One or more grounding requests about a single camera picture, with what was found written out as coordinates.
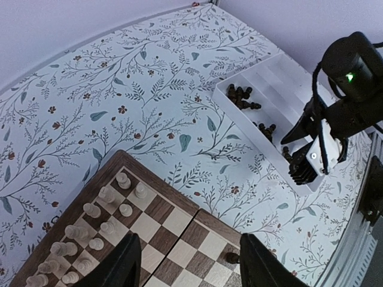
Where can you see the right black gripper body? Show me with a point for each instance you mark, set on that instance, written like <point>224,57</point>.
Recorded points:
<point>330,129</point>

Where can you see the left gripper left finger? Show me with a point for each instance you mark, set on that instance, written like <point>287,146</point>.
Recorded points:
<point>122,266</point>

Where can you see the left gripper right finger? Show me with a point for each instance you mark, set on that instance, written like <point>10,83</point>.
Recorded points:
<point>259,267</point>

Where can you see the dark pawn piece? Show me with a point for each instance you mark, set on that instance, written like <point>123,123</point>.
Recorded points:
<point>232,258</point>

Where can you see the white chess piece row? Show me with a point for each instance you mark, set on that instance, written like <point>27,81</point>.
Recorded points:
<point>104,221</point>

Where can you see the wooden chess board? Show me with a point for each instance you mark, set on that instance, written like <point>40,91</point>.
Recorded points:
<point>181,244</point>

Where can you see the white plastic tray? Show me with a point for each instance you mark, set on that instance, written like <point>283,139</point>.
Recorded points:
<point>282,88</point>

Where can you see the floral patterned table mat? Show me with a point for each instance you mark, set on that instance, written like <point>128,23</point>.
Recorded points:
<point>146,89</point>

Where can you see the dark chess pieces in tray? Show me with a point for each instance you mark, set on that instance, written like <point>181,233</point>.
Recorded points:
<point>259,120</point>

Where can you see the aluminium front rail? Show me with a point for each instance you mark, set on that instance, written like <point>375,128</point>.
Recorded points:
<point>353,255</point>

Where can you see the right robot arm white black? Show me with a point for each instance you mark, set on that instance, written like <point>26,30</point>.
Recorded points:
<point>346,99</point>

